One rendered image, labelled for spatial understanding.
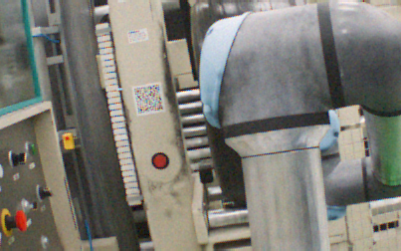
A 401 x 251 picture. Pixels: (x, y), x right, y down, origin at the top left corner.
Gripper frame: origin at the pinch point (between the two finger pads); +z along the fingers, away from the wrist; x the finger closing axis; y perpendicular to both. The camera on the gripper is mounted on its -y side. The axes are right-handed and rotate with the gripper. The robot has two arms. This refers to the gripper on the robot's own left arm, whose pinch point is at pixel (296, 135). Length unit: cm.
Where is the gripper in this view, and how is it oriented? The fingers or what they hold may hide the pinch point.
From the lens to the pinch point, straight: 133.5
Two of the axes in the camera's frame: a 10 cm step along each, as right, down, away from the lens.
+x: -9.9, 1.7, 0.1
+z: 0.2, 0.5, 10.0
